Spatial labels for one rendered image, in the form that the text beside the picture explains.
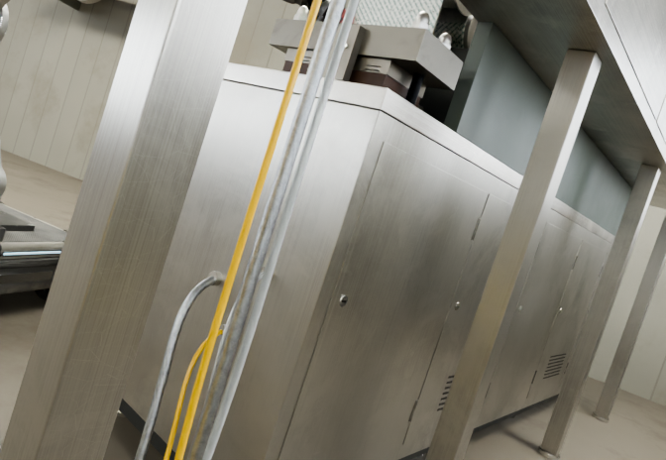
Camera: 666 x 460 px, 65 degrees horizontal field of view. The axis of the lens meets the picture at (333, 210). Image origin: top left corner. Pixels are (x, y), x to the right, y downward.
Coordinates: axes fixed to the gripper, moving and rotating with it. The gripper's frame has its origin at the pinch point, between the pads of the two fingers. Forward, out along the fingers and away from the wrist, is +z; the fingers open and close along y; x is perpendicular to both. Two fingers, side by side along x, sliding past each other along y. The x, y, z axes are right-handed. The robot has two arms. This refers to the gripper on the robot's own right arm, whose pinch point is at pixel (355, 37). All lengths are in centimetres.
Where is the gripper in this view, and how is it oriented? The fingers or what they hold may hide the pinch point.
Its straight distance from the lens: 136.4
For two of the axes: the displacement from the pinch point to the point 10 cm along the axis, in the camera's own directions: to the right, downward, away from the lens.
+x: 6.2, -7.0, -3.5
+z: 5.0, 7.0, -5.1
